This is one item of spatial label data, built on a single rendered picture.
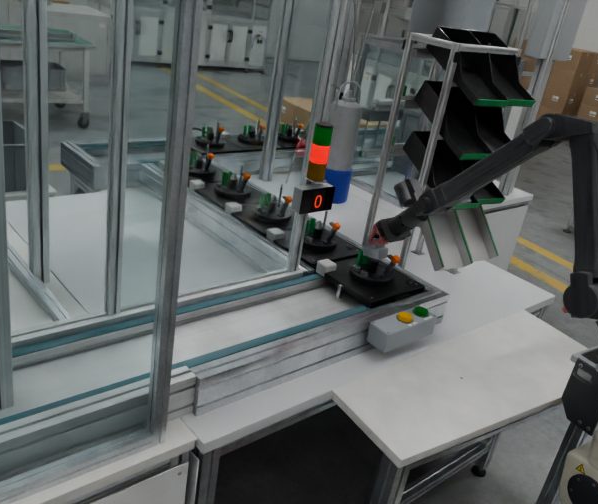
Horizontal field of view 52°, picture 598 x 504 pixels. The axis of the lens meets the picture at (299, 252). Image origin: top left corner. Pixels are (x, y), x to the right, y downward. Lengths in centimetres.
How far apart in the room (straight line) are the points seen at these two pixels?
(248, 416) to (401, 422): 36
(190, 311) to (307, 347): 32
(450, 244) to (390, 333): 54
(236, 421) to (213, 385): 10
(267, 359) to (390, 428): 32
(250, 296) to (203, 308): 15
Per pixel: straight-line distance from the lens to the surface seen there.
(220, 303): 166
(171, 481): 141
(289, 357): 151
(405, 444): 147
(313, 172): 171
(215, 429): 139
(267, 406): 147
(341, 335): 161
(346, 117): 268
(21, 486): 125
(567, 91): 1056
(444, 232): 208
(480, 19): 305
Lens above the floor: 177
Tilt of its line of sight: 24 degrees down
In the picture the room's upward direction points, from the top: 10 degrees clockwise
